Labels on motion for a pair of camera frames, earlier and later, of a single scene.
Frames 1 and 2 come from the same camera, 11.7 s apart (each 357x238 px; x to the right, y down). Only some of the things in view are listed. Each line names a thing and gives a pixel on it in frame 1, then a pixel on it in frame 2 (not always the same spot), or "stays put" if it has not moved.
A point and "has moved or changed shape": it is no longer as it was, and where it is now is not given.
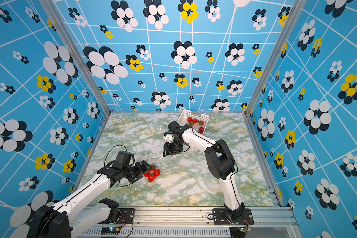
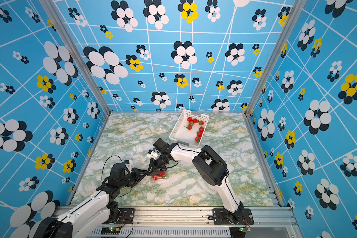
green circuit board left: x=110 y=230 stays put
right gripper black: x=168 y=150 to x=154 y=168
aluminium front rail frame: x=268 y=222 stays put
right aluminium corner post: x=296 y=11 stays put
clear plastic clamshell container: x=151 y=176 has moved or changed shape
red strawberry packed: x=151 y=178 has moved or changed shape
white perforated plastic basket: x=182 y=119 stays put
